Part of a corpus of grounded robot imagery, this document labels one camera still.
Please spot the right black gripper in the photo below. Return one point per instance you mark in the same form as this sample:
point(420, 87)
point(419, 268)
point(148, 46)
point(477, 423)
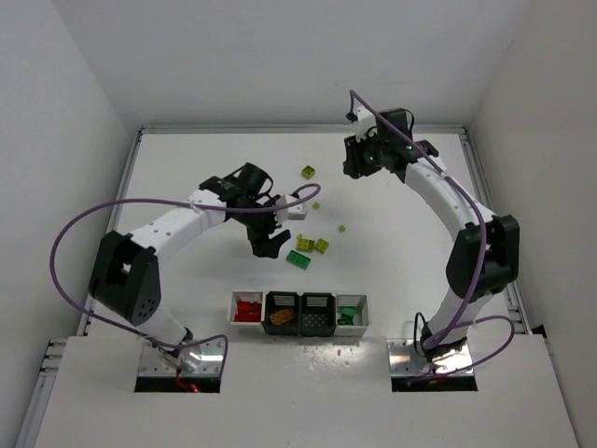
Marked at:
point(354, 159)

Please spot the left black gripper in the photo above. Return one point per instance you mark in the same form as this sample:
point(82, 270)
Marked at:
point(260, 229)

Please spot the green long brick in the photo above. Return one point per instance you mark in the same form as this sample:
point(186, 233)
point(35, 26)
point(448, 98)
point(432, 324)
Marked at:
point(299, 260)

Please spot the lime printed brick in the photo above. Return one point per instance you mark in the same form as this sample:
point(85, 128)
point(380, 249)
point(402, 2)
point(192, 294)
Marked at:
point(305, 245)

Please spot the lime square brick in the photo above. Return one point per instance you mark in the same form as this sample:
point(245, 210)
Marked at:
point(321, 246)

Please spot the red square brick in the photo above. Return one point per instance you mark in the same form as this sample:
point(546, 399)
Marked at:
point(248, 307)

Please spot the orange brick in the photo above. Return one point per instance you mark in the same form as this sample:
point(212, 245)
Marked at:
point(283, 317)

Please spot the red long brick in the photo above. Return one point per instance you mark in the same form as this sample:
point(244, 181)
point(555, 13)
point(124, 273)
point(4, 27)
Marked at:
point(248, 317)

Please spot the green small brick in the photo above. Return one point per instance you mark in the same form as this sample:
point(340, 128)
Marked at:
point(345, 321)

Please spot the green sloped brick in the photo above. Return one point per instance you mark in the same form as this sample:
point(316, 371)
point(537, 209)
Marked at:
point(348, 311)

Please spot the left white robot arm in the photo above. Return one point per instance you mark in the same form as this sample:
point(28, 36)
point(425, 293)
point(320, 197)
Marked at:
point(126, 274)

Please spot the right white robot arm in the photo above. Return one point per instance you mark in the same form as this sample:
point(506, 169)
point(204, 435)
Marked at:
point(484, 258)

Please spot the lime brick top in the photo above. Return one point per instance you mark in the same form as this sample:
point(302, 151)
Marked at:
point(308, 172)

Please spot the left black bin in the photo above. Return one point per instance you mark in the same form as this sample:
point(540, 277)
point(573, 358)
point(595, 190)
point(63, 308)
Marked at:
point(278, 300)

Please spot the black bin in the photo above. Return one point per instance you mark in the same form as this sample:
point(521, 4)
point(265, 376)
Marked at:
point(317, 316)
point(278, 300)

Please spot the left white bin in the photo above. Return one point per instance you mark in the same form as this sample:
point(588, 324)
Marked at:
point(236, 296)

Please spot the white bin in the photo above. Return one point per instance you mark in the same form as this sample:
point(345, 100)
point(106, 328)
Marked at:
point(236, 296)
point(361, 318)

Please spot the right black bin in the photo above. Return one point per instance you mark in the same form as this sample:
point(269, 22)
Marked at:
point(317, 316)

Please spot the right white bin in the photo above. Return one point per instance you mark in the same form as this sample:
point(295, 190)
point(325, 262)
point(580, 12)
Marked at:
point(361, 318)

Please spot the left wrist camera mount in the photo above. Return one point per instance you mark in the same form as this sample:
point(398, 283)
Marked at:
point(289, 209)

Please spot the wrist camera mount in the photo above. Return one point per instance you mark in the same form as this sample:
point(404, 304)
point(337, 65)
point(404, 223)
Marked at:
point(289, 209)
point(365, 123)

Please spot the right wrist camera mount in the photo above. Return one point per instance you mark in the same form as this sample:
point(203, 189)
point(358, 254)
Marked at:
point(365, 123)

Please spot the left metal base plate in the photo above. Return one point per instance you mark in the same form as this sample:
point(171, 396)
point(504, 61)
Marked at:
point(203, 360)

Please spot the metal base plate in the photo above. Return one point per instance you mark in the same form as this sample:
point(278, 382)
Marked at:
point(203, 360)
point(405, 362)

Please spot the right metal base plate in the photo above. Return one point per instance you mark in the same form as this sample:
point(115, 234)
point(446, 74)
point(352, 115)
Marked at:
point(405, 362)

